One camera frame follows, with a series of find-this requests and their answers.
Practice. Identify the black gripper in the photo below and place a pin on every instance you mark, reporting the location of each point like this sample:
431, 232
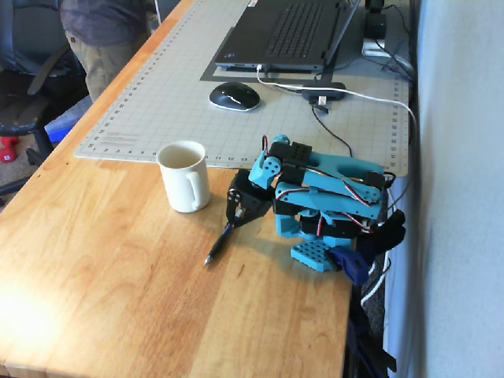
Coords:
249, 205

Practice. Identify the dark blue pen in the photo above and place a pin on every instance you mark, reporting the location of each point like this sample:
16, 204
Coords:
217, 244

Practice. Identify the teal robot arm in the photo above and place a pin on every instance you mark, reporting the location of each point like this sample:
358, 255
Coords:
327, 161

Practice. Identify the white ceramic mug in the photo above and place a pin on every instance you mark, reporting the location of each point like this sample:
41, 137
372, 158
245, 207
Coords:
179, 185

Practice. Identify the black computer mouse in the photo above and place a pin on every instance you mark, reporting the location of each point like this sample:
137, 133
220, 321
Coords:
234, 96

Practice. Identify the blue table clamp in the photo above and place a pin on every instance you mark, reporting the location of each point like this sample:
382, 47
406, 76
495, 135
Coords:
350, 265

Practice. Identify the grey gridded cutting mat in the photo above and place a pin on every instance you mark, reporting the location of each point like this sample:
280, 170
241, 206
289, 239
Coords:
165, 98

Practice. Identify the black usb hub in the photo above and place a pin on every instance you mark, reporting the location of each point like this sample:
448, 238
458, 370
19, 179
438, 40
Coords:
323, 90

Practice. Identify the dark grey laptop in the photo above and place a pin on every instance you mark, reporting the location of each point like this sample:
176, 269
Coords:
252, 39

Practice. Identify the blue plastic bin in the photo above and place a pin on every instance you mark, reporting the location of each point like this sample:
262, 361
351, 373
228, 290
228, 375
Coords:
59, 130

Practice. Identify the black device on white base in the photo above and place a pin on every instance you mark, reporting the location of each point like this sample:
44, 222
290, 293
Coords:
375, 23

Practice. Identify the person in khaki trousers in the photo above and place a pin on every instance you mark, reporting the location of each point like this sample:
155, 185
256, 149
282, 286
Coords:
106, 23

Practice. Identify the black office chair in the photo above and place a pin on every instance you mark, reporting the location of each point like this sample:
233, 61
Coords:
23, 114

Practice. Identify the red dumbbell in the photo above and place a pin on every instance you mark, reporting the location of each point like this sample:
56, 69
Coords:
7, 151

